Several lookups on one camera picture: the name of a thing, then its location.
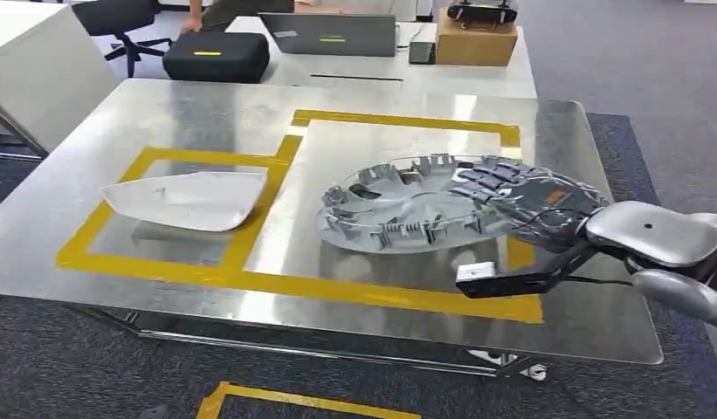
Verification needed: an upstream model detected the black carrying case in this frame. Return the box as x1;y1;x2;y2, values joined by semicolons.
162;31;272;85

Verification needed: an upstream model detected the white cabinet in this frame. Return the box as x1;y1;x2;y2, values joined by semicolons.
0;0;121;158

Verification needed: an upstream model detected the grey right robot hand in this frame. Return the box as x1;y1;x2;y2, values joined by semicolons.
450;155;611;256

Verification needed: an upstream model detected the person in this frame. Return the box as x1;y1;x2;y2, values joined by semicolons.
181;0;345;33

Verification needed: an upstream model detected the white mirror cover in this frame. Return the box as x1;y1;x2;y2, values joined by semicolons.
100;170;269;234

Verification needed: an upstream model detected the black office chair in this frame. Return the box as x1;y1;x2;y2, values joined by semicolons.
71;0;175;79

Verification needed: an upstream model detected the white desk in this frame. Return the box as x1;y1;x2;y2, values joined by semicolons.
224;15;539;100

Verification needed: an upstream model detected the silver plastic hubcap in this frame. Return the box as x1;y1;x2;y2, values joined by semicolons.
315;154;524;256

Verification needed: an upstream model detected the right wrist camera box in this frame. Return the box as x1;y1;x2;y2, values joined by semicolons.
455;239;597;300

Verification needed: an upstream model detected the steel bench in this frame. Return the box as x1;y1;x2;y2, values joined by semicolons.
0;78;665;381

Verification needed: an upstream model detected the grey laptop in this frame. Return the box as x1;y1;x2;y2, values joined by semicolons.
259;12;399;58

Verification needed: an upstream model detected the black headset device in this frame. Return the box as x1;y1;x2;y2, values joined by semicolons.
446;0;519;28

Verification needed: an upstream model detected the cardboard box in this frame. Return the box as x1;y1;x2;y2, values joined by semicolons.
433;8;520;67

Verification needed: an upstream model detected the yellow floor tape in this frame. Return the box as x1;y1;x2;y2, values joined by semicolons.
195;381;424;419

